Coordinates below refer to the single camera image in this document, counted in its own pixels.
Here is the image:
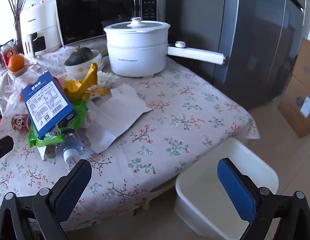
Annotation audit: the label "large orange fruit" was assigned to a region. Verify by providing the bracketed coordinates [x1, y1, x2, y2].
[8, 54, 26, 72]

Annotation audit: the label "clear plastic water bottle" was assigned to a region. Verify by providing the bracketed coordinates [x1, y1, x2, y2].
[55, 130, 84, 165]

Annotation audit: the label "blue cardboard box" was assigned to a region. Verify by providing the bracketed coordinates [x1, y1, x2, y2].
[21, 71, 78, 140]

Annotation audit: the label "green plastic wrapper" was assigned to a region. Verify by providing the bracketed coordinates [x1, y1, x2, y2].
[28, 97, 88, 148]

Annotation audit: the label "dark green squash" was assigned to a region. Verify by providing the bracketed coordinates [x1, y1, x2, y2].
[64, 45, 94, 66]

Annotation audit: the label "glass pot lid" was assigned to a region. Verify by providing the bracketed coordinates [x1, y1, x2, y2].
[103, 17, 170, 34]

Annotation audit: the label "red drink can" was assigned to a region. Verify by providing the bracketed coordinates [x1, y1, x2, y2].
[11, 114, 33, 132]

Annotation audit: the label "white air fryer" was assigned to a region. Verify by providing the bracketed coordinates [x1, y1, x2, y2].
[19, 1, 63, 58]

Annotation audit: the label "grey refrigerator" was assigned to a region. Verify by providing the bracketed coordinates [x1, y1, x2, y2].
[165, 0, 308, 110]

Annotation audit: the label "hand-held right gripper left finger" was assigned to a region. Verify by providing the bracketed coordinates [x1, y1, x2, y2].
[0, 159, 92, 240]

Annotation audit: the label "yellow foil snack bag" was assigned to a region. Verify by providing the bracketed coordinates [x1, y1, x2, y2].
[63, 62, 108, 103]

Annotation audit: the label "crumpled white tissue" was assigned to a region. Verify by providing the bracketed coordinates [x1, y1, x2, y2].
[97, 70, 119, 88]

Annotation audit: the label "red label jar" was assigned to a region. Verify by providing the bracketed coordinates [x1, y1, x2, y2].
[2, 44, 17, 65]

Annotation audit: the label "white flower print bowl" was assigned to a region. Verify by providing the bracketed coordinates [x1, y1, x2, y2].
[64, 50, 103, 75]

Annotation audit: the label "black microwave oven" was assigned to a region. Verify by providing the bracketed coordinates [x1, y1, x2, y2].
[55, 0, 167, 48]

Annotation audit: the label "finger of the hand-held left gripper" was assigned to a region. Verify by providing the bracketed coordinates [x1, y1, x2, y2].
[0, 135, 15, 163]

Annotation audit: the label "wooden table frame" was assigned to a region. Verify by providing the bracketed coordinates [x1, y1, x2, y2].
[121, 196, 151, 217]

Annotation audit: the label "clear plastic bag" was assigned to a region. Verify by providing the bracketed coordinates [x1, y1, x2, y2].
[0, 64, 45, 110]

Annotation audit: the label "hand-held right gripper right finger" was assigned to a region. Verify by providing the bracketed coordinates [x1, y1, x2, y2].
[217, 158, 310, 240]

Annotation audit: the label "white plastic bin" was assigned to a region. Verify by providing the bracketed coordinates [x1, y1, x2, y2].
[174, 138, 279, 240]

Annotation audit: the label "white carton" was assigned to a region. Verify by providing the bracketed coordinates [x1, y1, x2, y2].
[85, 84, 153, 153]

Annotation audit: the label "dried branches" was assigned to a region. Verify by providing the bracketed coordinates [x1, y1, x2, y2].
[3, 0, 33, 53]

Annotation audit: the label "white electric cooking pot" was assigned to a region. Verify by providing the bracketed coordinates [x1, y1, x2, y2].
[104, 26, 226, 77]

